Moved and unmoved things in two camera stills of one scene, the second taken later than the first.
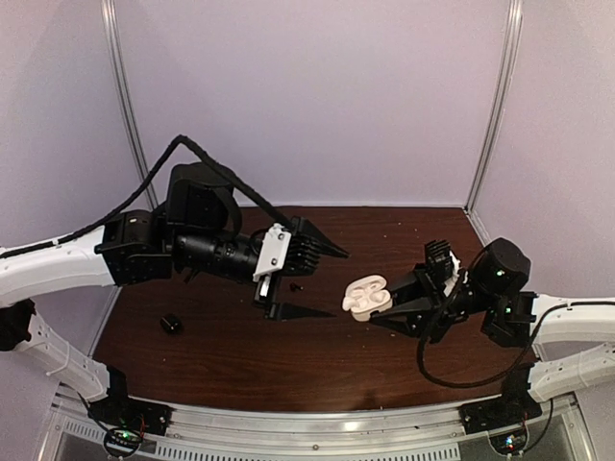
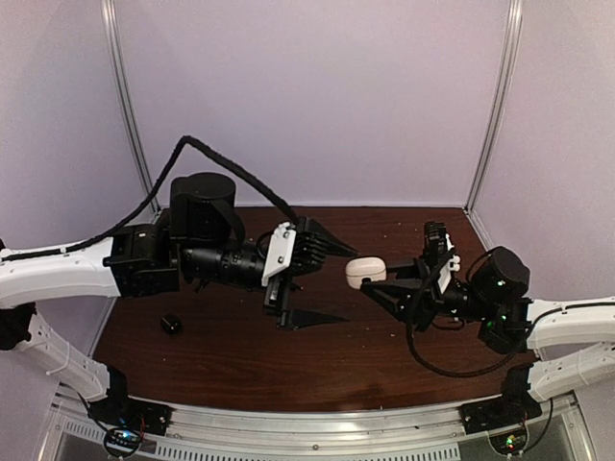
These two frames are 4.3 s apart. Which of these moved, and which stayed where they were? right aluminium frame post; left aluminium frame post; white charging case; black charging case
Moved: white charging case
Stayed: left aluminium frame post; right aluminium frame post; black charging case
